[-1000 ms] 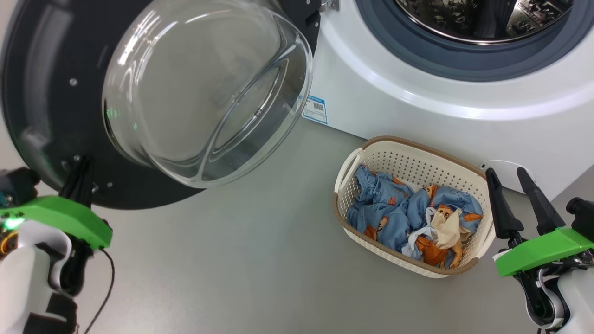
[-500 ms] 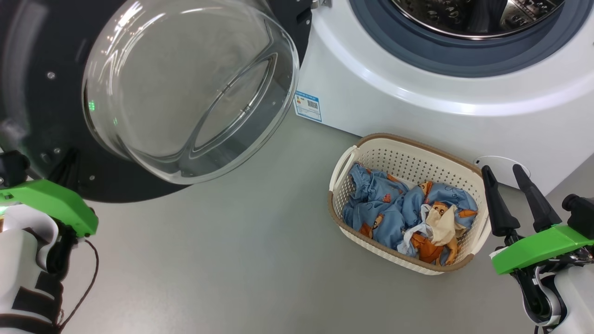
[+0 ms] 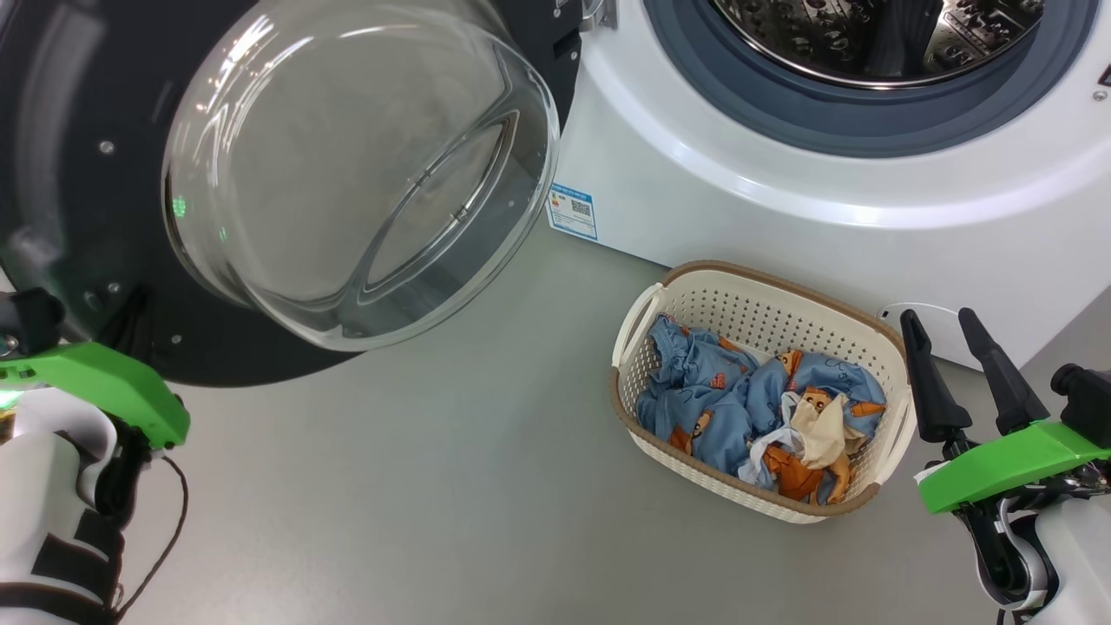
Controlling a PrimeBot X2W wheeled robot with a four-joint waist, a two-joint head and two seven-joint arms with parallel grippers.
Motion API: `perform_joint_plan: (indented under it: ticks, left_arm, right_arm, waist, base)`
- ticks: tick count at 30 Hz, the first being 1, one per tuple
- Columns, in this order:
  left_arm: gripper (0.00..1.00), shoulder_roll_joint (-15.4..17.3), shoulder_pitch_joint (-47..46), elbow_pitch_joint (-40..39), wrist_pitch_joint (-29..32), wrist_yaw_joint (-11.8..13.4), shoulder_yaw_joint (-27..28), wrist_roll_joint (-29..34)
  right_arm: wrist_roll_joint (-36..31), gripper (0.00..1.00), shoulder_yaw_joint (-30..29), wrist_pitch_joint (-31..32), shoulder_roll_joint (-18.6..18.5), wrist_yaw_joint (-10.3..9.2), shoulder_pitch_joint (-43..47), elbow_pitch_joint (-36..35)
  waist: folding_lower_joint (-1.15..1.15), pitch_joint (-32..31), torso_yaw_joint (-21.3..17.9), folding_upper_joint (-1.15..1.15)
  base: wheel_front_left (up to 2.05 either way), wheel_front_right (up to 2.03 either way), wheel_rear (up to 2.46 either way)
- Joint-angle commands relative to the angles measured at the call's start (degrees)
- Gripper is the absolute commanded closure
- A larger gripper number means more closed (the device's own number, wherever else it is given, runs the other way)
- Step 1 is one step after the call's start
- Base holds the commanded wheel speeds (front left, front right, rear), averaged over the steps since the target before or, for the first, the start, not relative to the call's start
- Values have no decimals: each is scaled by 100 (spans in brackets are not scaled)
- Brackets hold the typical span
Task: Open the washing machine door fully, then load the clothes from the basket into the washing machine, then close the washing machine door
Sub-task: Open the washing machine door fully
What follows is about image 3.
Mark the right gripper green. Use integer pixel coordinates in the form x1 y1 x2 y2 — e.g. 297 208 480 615
900 307 1111 515

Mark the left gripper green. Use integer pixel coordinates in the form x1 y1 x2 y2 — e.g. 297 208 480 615
0 341 190 450

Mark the blue cartoon garment white lining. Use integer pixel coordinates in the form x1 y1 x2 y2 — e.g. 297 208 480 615
738 349 888 506

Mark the washing machine glass door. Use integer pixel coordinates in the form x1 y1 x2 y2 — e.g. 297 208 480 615
0 0 584 387

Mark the white front-load washing machine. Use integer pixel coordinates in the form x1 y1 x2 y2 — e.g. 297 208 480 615
551 0 1111 370

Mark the round white filter cover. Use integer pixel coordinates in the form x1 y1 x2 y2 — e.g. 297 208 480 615
878 302 960 370

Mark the cream perforated plastic laundry basket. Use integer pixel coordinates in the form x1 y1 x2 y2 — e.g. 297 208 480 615
610 260 918 524

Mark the blue energy label sticker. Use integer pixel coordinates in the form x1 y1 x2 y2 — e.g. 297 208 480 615
547 182 600 241

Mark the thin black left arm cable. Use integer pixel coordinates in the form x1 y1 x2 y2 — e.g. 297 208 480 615
113 453 190 622

